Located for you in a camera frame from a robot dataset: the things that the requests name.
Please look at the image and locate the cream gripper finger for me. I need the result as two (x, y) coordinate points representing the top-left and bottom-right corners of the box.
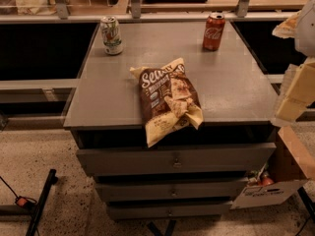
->
(275, 57), (315, 122)

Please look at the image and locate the white green 7up can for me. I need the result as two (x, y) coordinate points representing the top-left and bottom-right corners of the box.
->
(100, 16), (123, 55)

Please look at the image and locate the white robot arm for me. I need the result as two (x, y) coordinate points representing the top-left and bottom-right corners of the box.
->
(272, 0), (315, 127)

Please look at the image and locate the red Coca-Cola can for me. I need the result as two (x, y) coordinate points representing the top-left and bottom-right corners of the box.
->
(203, 12), (225, 51)

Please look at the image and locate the cardboard box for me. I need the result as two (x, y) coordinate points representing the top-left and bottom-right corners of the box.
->
(232, 127), (315, 209)

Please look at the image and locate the brown yellow chips bag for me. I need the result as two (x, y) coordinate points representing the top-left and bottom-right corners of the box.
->
(130, 58), (204, 148)

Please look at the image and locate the grey drawer cabinet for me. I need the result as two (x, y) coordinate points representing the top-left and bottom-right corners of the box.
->
(64, 22), (276, 220)

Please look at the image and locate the black metal stand leg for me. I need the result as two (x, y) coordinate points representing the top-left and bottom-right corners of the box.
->
(26, 169), (58, 236)

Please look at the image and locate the metal railing frame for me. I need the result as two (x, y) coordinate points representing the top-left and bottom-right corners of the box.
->
(0, 0), (308, 24)

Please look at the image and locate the orange cable connector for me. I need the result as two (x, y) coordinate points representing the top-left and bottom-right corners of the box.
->
(15, 196), (36, 209)

